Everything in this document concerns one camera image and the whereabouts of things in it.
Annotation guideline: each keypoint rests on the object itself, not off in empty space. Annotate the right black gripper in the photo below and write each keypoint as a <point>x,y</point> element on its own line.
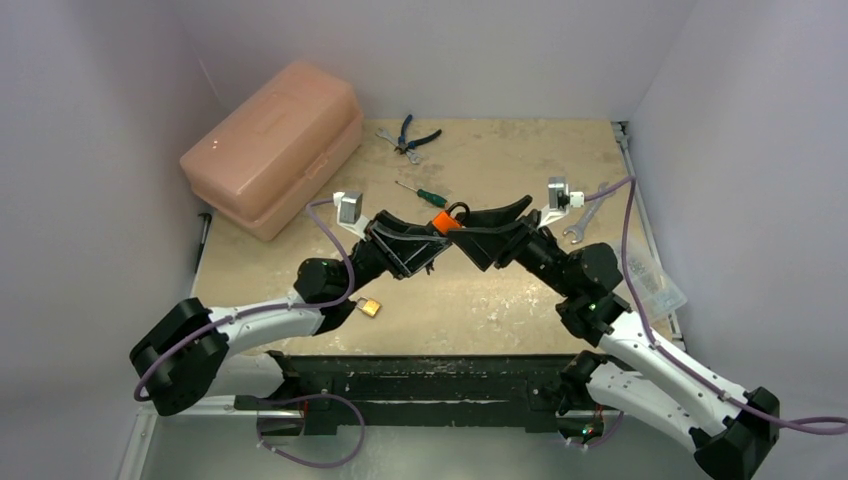
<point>518,237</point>

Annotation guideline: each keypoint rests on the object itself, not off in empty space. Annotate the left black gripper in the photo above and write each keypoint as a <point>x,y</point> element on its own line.
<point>401,256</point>

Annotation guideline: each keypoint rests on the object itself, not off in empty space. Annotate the orange padlock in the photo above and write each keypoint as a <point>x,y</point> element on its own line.
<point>450,218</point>

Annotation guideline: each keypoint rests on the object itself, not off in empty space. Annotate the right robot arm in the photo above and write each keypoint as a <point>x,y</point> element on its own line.
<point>725,426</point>

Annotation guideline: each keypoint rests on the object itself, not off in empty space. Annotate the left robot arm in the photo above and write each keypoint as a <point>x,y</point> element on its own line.
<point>180,359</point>

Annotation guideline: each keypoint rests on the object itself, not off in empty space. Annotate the brass padlock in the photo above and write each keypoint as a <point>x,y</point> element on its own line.
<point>368,306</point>

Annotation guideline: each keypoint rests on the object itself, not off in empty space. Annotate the small silver wrench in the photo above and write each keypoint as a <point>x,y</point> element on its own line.
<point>413,157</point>

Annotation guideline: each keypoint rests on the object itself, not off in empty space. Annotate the large silver wrench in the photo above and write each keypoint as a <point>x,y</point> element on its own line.
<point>576,231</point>

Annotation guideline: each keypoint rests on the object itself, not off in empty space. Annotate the pink plastic toolbox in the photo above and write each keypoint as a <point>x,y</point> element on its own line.
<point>263,163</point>

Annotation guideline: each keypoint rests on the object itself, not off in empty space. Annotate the clear plastic screw box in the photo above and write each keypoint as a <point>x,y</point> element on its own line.
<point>659,295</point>

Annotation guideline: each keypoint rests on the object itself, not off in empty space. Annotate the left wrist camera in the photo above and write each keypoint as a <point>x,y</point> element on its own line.
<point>349,215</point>

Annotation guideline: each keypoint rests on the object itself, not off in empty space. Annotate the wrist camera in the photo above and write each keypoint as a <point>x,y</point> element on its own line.
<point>561,200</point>
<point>349,215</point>

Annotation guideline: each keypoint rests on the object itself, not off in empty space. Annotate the green handled screwdriver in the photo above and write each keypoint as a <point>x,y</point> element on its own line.
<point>431,198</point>

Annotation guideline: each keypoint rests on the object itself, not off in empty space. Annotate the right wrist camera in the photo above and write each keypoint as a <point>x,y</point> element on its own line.
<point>561,200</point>

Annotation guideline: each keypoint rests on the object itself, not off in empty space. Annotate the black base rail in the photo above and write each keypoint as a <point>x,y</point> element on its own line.
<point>535,393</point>

